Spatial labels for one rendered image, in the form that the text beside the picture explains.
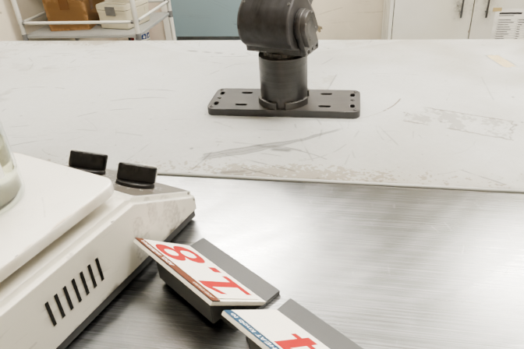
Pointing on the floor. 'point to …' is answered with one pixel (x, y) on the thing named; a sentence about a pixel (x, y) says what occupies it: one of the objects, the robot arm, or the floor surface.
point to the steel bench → (343, 266)
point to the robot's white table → (433, 143)
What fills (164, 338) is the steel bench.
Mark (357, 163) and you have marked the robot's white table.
